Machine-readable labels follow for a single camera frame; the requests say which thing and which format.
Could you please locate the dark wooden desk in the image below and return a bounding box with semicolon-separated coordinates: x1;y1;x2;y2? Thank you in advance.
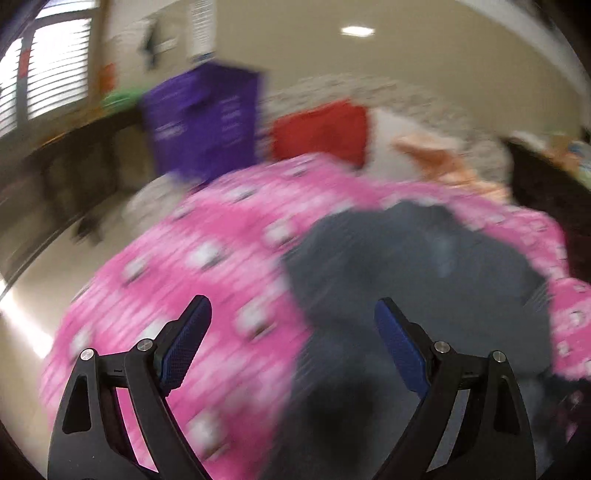
0;107;155;247

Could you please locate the floral bed sheet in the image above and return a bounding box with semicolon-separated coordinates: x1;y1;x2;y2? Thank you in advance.
264;74;515;185

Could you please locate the white pillow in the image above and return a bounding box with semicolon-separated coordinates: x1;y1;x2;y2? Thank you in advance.
366;108;465;180

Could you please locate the window with blinds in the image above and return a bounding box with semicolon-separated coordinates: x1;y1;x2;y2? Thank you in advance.
0;17;94;138

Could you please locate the red cloth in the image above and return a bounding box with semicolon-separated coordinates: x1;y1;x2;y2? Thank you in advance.
270;100;371;169

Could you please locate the dark cloth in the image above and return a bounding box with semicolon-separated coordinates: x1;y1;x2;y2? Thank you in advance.
500;137;591;280

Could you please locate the purple fabric bag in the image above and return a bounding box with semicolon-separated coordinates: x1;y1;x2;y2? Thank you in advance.
141;62;269;182

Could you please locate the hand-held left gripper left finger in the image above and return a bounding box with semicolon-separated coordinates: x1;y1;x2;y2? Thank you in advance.
47;294;214;480

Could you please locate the grey striped garment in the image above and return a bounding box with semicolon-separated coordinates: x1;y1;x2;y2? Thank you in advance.
276;200;557;480

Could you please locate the white wall notice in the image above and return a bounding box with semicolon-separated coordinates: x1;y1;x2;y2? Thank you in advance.
191;0;219;64

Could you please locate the pink penguin print blanket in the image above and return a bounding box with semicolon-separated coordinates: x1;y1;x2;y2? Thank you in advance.
39;154;591;480

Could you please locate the orange cloth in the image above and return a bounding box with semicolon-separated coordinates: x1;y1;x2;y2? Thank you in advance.
394;132;511;195

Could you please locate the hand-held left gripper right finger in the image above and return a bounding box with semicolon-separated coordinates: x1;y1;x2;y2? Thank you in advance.
374;298;542;480

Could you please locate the green cloth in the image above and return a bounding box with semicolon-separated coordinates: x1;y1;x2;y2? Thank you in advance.
102;88;149;110

